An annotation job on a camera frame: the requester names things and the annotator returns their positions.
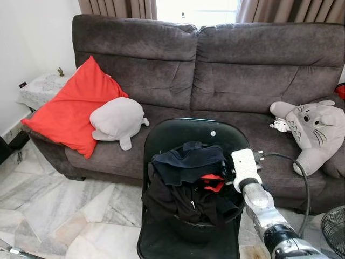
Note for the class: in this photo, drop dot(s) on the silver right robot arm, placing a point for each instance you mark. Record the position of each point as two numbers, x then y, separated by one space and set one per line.
264 208

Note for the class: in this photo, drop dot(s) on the black plastic chair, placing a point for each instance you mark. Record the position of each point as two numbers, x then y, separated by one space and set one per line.
183 132

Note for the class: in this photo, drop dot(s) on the grey Totoro plush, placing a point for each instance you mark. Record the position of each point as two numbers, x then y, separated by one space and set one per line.
315 129

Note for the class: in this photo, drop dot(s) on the grey round plush pillow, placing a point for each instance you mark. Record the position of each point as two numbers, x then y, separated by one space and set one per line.
116 118

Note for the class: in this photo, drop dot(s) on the dark brown fabric sofa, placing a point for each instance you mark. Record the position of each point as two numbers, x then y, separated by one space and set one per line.
242 70

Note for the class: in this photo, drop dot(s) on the dark navy folded garment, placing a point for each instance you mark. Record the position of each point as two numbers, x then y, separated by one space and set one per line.
188 162

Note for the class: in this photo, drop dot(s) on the black wall plug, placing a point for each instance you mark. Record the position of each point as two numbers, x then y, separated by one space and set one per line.
22 84

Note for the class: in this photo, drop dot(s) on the lace-covered side table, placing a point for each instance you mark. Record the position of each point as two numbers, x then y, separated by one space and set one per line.
43 86

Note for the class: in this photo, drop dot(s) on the brown curtain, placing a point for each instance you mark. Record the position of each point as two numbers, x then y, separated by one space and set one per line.
291 9
118 8

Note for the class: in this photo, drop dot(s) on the black fan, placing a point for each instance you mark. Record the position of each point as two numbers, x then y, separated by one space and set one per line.
334 232

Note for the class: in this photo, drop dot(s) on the small white toy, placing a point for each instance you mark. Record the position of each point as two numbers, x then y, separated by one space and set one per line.
280 125

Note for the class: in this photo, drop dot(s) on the red pillow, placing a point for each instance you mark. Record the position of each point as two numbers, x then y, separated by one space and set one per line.
70 108

